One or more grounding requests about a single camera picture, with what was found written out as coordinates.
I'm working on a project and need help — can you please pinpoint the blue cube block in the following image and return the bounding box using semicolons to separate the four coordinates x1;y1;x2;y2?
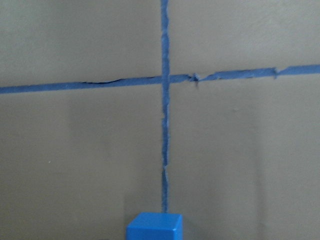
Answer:
125;212;184;240

